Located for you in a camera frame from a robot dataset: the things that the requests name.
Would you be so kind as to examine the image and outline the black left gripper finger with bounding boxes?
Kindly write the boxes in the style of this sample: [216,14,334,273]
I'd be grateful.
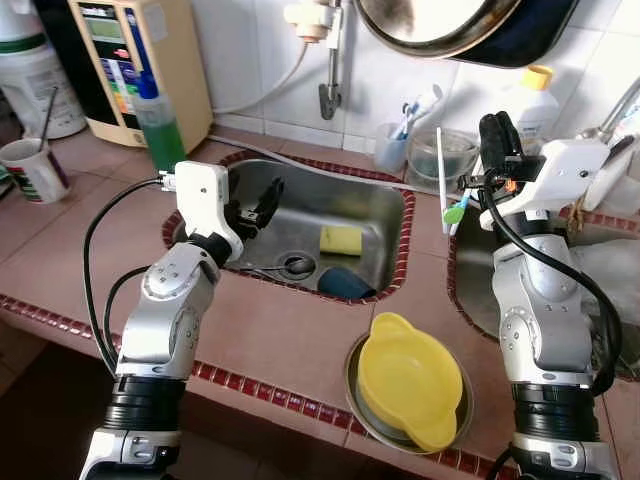
[258,178,285,229]

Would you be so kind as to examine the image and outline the white plastic stick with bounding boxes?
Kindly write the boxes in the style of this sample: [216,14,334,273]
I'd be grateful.
[436,127,451,233]

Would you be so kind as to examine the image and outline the blue mug with white bunny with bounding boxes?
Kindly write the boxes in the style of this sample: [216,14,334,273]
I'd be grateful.
[318,265,378,301]

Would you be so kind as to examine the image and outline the yellow plastic bowl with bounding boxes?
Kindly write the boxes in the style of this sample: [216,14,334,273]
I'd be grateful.
[357,312,464,453]

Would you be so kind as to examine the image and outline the round steel plate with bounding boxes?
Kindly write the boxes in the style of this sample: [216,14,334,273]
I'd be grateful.
[345,335,476,457]

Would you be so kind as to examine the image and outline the white bottle with yellow cap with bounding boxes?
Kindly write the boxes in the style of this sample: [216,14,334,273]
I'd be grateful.
[510,65,561,146]

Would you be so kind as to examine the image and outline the steel spoon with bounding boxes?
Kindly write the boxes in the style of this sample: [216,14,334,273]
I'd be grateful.
[235,262,291,279]

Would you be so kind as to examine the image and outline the stainless steel sink basin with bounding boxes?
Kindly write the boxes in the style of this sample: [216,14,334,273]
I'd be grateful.
[175,158,409,301]
[450,215,640,381]

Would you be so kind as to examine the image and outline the white and blue toothbrush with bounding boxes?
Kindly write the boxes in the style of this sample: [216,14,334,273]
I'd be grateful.
[392,83,444,141]

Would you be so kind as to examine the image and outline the yellow dish sponge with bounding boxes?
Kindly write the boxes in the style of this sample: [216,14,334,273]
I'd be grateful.
[319,224,364,257]

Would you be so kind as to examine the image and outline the chrome gooseneck faucet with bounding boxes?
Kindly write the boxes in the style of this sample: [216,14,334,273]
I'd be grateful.
[578,85,640,141]

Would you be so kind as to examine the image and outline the white tube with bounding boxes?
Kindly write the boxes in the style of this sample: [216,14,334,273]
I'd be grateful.
[212,40,311,116]

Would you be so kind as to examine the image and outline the hanging steel wok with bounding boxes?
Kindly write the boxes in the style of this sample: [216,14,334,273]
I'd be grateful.
[355,0,581,69]

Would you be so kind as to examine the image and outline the green dish soap bottle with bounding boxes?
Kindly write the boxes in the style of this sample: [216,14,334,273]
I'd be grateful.
[133,68,188,173]

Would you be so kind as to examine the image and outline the clear plastic bag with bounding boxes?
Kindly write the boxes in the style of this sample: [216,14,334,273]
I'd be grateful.
[578,235,640,331]

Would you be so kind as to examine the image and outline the beige water filter machine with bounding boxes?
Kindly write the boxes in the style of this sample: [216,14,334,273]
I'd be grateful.
[68,0,214,149]

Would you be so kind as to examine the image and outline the white tap filter fitting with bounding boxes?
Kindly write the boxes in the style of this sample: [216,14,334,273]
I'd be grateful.
[283,0,336,43]

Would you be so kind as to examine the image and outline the white printed mug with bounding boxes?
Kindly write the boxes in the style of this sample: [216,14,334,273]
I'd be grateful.
[0,138,71,205]

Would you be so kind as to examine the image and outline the large white plastic jar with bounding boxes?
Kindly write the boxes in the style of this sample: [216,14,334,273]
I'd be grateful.
[0,0,88,141]

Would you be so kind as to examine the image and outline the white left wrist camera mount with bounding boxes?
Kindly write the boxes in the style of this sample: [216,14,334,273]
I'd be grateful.
[160,160,245,259]

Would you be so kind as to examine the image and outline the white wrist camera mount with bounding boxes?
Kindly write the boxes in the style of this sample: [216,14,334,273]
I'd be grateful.
[480,138,611,233]
[160,160,245,259]

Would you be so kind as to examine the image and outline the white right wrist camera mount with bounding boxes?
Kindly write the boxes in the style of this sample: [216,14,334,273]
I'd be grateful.
[480,138,611,233]

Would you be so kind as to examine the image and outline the grey hose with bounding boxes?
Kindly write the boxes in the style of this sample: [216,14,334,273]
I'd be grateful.
[235,134,446,196]

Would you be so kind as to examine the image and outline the grey wall tap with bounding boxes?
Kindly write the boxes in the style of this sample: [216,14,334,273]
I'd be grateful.
[318,0,346,121]

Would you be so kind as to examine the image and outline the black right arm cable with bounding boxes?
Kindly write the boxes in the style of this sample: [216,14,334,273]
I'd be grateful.
[478,180,627,396]

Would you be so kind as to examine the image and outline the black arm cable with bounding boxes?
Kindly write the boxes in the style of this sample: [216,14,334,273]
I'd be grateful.
[478,180,627,396]
[82,177,171,376]

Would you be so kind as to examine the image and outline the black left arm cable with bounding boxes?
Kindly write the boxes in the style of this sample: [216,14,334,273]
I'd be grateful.
[82,177,171,376]

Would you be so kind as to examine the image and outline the dark spoon handle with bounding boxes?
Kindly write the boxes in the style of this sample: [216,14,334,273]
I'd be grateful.
[38,88,59,151]

